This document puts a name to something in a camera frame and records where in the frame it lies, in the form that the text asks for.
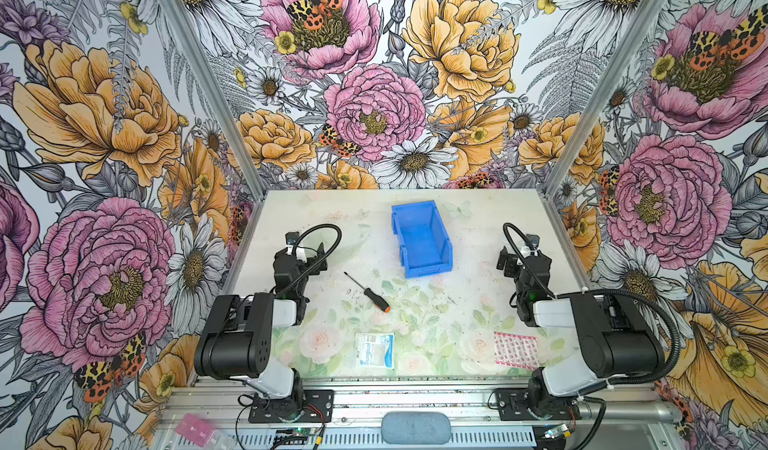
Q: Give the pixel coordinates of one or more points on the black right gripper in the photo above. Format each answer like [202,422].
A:
[519,261]

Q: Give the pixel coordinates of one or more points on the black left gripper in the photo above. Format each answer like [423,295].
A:
[303,258]

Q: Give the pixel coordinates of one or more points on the orange black handled screwdriver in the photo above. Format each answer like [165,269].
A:
[377,300]

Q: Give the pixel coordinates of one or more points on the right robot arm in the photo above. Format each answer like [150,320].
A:
[615,345]

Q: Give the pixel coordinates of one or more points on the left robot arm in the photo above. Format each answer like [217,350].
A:
[236,341]

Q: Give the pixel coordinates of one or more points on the blue plastic bin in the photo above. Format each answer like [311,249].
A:
[425,248]

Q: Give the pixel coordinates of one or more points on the pink patterned packet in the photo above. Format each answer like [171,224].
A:
[516,351]

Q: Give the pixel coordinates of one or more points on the white blue sachet packet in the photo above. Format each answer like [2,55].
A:
[374,350]

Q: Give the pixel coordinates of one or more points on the green circuit board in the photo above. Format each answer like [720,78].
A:
[299,437]

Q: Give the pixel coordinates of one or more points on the pink plastic box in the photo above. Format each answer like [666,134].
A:
[196,431]

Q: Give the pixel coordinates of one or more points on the grey foam pad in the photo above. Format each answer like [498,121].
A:
[416,428]

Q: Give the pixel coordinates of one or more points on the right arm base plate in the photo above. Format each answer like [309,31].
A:
[515,404]

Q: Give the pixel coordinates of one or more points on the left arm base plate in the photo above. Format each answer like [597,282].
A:
[314,406]

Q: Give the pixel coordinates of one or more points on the aluminium frame rail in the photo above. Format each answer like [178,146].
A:
[630,418]

